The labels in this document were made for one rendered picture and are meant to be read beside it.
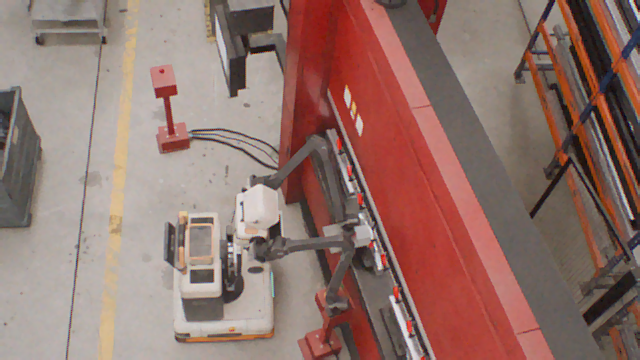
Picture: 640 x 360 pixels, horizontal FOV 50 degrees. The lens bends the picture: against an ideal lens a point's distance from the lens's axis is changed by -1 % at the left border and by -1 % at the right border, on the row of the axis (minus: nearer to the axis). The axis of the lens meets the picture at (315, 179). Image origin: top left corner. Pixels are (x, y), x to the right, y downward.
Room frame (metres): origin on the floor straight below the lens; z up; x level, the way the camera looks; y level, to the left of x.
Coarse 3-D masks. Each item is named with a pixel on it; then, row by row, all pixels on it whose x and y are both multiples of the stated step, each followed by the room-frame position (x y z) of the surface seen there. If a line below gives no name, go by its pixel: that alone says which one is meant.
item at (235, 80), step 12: (216, 12) 3.07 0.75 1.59; (228, 24) 3.00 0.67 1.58; (228, 36) 2.88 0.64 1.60; (216, 48) 3.09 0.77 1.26; (228, 48) 2.79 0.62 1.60; (240, 48) 2.83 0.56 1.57; (228, 60) 2.73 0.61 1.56; (240, 60) 2.76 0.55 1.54; (228, 72) 2.74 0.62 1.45; (240, 72) 2.76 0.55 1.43; (228, 84) 2.76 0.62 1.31; (240, 84) 2.76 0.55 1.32
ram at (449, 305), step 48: (336, 48) 2.79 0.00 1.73; (336, 96) 2.70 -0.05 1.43; (384, 96) 2.20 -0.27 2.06; (384, 144) 2.10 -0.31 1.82; (384, 192) 1.98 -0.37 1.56; (432, 192) 1.68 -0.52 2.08; (432, 240) 1.55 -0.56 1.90; (432, 288) 1.42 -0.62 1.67; (432, 336) 1.28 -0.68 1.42; (480, 336) 1.10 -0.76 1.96
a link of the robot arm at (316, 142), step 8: (312, 144) 2.24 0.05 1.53; (320, 144) 2.24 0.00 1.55; (328, 144) 2.26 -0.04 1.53; (304, 152) 2.23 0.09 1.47; (328, 152) 2.21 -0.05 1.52; (296, 160) 2.20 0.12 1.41; (288, 168) 2.18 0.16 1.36; (272, 176) 2.16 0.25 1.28; (280, 176) 2.15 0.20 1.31; (272, 184) 2.11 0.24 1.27
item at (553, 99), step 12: (552, 84) 4.06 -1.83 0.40; (552, 96) 3.89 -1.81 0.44; (552, 108) 3.80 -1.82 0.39; (564, 108) 3.82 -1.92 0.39; (564, 120) 3.65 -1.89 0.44; (564, 132) 3.53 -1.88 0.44; (576, 144) 3.46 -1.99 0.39; (576, 156) 3.31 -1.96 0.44; (588, 168) 3.25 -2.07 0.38; (576, 180) 3.12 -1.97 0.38; (588, 204) 2.89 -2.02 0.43; (588, 216) 2.82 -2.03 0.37; (600, 228) 2.69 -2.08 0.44; (600, 240) 2.59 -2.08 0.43; (612, 240) 2.64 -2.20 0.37
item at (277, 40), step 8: (280, 32) 3.37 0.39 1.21; (248, 40) 3.25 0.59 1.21; (256, 40) 3.26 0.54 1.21; (264, 40) 3.27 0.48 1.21; (272, 40) 3.28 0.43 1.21; (280, 40) 3.29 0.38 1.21; (256, 48) 3.25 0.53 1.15; (264, 48) 3.26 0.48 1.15; (272, 48) 3.27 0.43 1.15; (280, 48) 3.22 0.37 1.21; (280, 56) 3.15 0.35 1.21; (280, 64) 3.14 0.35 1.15
